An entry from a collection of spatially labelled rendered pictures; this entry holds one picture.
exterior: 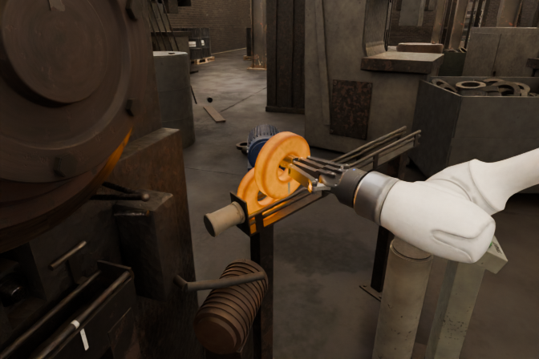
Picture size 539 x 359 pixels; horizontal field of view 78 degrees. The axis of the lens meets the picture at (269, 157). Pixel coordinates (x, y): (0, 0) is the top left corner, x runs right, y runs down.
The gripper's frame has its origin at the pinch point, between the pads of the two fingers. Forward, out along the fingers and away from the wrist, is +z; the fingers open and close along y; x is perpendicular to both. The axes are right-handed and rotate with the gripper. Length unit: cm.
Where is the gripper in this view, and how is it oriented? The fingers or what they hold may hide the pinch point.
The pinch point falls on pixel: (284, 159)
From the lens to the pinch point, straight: 76.7
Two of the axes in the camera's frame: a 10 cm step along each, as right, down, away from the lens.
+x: 0.3, -9.2, -4.0
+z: -7.1, -3.0, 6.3
